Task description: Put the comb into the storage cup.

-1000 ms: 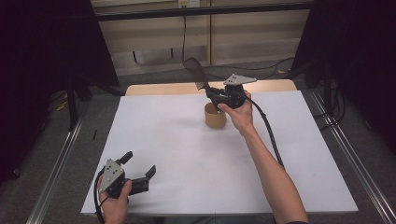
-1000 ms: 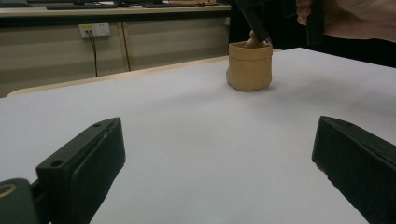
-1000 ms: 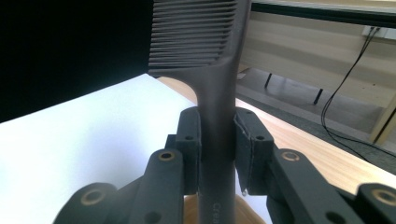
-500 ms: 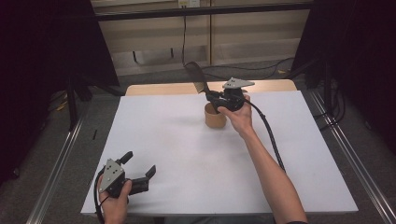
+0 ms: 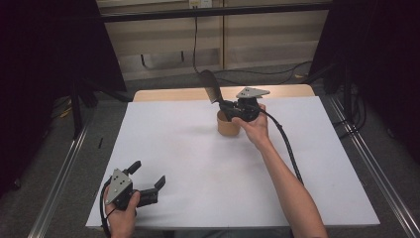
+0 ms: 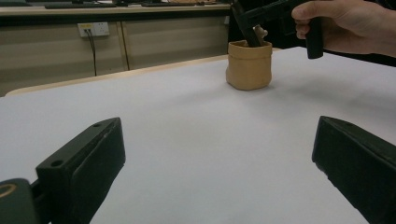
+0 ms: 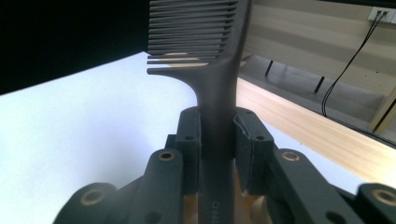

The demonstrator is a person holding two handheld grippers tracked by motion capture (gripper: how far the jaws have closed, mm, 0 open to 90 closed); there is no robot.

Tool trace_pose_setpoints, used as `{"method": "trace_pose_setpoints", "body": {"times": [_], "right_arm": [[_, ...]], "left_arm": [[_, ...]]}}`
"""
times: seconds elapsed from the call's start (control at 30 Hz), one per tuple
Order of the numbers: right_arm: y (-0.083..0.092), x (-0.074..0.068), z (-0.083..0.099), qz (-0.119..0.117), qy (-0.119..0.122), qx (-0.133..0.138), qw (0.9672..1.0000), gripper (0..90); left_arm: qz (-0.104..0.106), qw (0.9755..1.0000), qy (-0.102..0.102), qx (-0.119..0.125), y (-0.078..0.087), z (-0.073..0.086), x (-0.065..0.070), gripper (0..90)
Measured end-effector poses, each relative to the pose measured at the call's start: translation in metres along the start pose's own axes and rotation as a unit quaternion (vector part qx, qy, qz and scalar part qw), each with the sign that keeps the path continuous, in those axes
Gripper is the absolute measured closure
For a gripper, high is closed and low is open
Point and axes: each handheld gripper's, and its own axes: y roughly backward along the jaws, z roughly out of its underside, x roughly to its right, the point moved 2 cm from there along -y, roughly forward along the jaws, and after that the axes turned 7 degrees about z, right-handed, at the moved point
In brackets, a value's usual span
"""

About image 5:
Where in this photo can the black curtain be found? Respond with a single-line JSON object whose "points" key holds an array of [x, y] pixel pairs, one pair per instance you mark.
{"points": [[43, 66], [379, 49]]}

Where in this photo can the brown cup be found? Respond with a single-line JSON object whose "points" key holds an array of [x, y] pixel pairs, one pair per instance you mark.
{"points": [[226, 129]]}

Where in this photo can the aluminium rail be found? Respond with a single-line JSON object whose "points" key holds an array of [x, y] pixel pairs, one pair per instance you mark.
{"points": [[379, 165], [56, 185]]}

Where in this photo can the black horizontal bar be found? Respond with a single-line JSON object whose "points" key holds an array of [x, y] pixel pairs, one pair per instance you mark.
{"points": [[214, 12]]}

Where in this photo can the person's left hand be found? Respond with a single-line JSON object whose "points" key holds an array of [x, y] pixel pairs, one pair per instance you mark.
{"points": [[123, 219]]}

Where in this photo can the small black stick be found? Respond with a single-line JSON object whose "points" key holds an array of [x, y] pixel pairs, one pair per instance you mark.
{"points": [[100, 142]]}

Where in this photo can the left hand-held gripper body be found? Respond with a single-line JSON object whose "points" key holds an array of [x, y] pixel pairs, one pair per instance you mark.
{"points": [[119, 190]]}

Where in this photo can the person's right hand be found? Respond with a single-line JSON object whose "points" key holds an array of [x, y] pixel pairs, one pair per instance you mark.
{"points": [[256, 129]]}

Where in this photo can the wooden table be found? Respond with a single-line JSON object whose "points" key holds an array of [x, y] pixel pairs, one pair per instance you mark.
{"points": [[165, 94]]}

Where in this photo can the black plastic knife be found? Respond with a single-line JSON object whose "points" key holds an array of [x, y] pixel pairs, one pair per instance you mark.
{"points": [[213, 87]]}

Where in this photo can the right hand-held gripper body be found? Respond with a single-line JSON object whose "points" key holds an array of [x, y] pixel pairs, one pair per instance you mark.
{"points": [[247, 104]]}

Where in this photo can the person's grey trousers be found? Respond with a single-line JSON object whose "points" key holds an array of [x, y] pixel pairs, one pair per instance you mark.
{"points": [[228, 234]]}

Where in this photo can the black metal stand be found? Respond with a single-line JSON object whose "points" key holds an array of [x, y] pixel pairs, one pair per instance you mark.
{"points": [[76, 109]]}

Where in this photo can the white wall socket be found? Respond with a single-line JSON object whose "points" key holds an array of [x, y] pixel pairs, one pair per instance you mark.
{"points": [[200, 3]]}

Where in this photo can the white paper sheet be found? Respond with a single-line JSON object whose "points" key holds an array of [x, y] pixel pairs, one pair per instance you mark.
{"points": [[171, 155]]}

